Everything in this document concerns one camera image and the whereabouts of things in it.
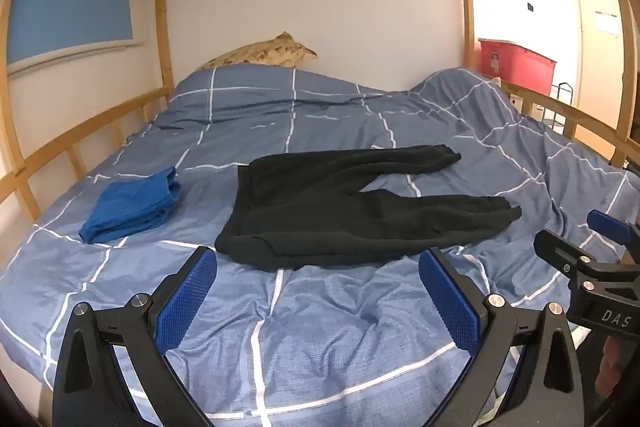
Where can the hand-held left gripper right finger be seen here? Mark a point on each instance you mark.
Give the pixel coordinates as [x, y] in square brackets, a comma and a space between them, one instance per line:
[450, 302]

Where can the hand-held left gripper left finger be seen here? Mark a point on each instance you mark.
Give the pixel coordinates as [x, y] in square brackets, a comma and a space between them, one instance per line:
[187, 302]

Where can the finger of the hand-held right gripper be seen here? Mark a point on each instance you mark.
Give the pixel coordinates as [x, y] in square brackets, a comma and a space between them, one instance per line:
[611, 227]
[560, 252]

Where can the black pants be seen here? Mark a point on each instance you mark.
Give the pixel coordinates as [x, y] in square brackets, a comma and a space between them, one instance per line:
[320, 212]

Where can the person's right hand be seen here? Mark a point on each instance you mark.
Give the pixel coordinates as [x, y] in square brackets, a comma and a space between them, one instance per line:
[612, 364]

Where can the folded blue cloth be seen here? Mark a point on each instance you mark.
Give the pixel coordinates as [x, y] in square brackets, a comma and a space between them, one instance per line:
[132, 207]

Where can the red storage bin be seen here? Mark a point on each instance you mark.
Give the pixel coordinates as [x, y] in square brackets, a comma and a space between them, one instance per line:
[515, 67]

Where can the beige door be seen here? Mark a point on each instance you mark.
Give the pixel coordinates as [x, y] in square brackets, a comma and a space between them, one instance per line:
[597, 37]

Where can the paper sheet on door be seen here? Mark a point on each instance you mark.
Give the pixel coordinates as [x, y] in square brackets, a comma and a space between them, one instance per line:
[607, 23]

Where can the blue checked duvet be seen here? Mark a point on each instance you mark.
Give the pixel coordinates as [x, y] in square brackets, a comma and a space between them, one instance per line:
[320, 117]

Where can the floral beige pillow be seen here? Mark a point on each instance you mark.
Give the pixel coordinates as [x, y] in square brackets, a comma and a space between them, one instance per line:
[262, 53]

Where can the blue window blind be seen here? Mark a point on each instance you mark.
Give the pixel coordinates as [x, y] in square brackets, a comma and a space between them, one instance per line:
[70, 7]

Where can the wooden bunk bed frame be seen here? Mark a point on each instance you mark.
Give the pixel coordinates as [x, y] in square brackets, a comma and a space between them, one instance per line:
[162, 32]

